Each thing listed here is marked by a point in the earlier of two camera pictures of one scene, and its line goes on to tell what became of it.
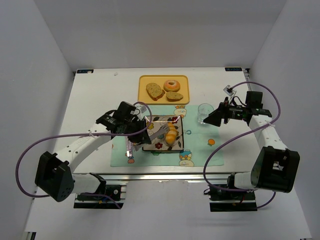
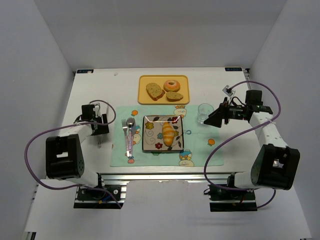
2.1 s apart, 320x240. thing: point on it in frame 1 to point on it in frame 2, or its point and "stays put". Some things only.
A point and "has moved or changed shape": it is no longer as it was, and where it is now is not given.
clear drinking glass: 204,110 stays put
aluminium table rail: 164,176 stays put
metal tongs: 164,129 to 97,114
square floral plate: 159,143 stays put
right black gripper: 223,114 stays put
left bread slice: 155,91 stays put
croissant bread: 171,135 has moved or changed shape
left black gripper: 136,131 to 100,128
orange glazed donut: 171,85 stays put
